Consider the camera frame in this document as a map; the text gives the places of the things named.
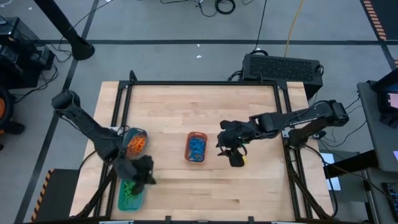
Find orange plastic basket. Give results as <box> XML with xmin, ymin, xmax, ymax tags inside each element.
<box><xmin>185</xmin><ymin>131</ymin><xmax>208</xmax><ymax>163</ymax></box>

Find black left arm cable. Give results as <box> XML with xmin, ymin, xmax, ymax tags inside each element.
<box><xmin>77</xmin><ymin>142</ymin><xmax>105</xmax><ymax>170</ymax></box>

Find pile of bands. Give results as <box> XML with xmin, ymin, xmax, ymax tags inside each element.
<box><xmin>192</xmin><ymin>147</ymin><xmax>206</xmax><ymax>161</ymax></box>

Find grey desk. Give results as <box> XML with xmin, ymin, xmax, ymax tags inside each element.
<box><xmin>356</xmin><ymin>80</ymin><xmax>398</xmax><ymax>174</ymax></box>

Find black pole stand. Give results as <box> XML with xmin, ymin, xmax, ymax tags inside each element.
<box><xmin>32</xmin><ymin>0</ymin><xmax>96</xmax><ymax>62</ymax></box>

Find black computer case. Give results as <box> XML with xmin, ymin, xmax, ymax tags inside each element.
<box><xmin>241</xmin><ymin>53</ymin><xmax>325</xmax><ymax>100</ymax></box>

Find black mat orange stripes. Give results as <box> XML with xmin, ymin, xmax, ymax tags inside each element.
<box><xmin>360</xmin><ymin>0</ymin><xmax>398</xmax><ymax>41</ymax></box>

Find black floor cable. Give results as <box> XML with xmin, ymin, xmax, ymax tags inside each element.
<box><xmin>250</xmin><ymin>0</ymin><xmax>268</xmax><ymax>54</ymax></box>

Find black equipment cart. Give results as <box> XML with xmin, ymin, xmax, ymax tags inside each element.
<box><xmin>0</xmin><ymin>17</ymin><xmax>56</xmax><ymax>90</ymax></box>

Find yellow floor cable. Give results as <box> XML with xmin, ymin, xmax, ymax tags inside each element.
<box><xmin>284</xmin><ymin>0</ymin><xmax>305</xmax><ymax>58</ymax></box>

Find black keyboard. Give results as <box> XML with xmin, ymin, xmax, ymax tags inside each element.
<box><xmin>381</xmin><ymin>182</ymin><xmax>398</xmax><ymax>215</ymax></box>

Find black mat yellow stripes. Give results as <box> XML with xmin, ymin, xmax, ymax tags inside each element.
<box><xmin>30</xmin><ymin>169</ymin><xmax>81</xmax><ymax>223</ymax></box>

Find light teal plastic basket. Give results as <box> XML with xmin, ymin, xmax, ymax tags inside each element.
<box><xmin>117</xmin><ymin>179</ymin><xmax>145</xmax><ymax>212</ymax></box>

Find dark laptop screen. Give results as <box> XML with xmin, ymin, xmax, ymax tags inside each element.
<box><xmin>371</xmin><ymin>68</ymin><xmax>398</xmax><ymax>128</ymax></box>

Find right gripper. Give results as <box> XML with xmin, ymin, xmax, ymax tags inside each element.
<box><xmin>216</xmin><ymin>120</ymin><xmax>252</xmax><ymax>168</ymax></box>

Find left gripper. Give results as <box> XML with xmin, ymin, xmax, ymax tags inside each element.
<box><xmin>113</xmin><ymin>155</ymin><xmax>156</xmax><ymax>195</ymax></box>

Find coiled black cable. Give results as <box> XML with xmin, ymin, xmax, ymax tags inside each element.
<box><xmin>198</xmin><ymin>0</ymin><xmax>236</xmax><ymax>18</ymax></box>

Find dark teal plastic basket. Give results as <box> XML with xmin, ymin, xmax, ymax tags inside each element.
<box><xmin>122</xmin><ymin>127</ymin><xmax>149</xmax><ymax>160</ymax></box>

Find orange and black wheel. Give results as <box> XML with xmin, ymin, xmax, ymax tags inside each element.
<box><xmin>0</xmin><ymin>86</ymin><xmax>14</xmax><ymax>125</ymax></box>

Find black desk leg bar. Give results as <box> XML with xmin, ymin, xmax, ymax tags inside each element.
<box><xmin>323</xmin><ymin>149</ymin><xmax>379</xmax><ymax>179</ymax></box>

